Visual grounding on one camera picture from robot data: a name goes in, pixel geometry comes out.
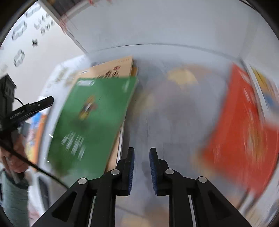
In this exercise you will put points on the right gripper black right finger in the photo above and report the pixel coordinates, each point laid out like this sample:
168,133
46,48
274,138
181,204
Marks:
168,182

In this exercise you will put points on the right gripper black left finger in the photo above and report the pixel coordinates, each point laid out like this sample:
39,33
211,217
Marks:
117,182

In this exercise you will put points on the green cover book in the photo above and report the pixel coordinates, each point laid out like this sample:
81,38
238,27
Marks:
88,126

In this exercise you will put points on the person's left hand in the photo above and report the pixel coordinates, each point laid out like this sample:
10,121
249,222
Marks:
11,162

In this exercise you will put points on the orange blue cover book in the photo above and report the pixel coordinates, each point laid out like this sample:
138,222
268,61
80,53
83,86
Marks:
35,134

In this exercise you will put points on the grey green left sleeve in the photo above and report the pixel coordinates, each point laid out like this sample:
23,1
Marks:
15,200

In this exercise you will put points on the patterned tablecloth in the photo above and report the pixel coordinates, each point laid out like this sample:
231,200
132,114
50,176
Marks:
175,109

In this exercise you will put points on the red cover book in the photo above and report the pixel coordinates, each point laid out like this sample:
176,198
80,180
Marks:
242,148

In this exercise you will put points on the tan cover book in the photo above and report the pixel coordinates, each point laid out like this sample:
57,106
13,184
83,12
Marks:
122,67

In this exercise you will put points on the leaning colourful picture book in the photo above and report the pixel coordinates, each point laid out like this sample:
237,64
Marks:
266,91

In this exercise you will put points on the white bookshelf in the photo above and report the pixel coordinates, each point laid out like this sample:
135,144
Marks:
233,28

